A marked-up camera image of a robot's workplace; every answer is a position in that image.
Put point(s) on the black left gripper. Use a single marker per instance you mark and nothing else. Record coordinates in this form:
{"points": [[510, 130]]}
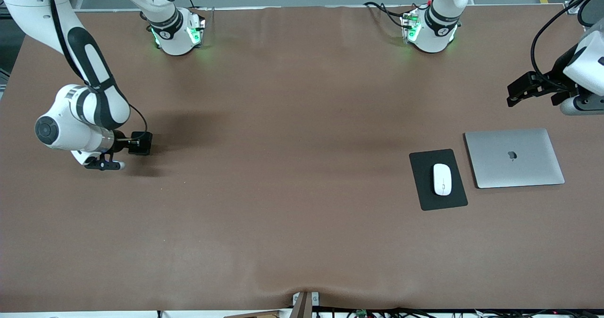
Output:
{"points": [[559, 71]]}

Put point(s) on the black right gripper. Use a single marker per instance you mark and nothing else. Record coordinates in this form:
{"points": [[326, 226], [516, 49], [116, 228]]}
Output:
{"points": [[121, 140]]}

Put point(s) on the small black phone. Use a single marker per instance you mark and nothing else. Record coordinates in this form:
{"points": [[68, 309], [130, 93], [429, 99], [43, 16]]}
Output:
{"points": [[141, 147]]}

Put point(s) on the white computer mouse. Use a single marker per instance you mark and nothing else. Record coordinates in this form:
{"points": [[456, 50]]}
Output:
{"points": [[442, 180]]}

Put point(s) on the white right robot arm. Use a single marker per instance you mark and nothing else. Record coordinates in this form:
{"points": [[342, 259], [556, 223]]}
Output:
{"points": [[61, 129]]}

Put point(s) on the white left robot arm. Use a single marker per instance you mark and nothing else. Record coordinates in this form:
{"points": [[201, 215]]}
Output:
{"points": [[432, 35]]}

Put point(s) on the black mouse pad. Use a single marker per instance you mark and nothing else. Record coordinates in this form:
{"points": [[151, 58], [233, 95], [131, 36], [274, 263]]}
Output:
{"points": [[424, 190]]}

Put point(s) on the silver closed laptop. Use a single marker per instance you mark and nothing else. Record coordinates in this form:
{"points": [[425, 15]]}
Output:
{"points": [[514, 167]]}

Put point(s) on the brown table cover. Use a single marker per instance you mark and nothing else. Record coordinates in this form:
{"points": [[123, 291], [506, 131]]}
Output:
{"points": [[302, 238]]}

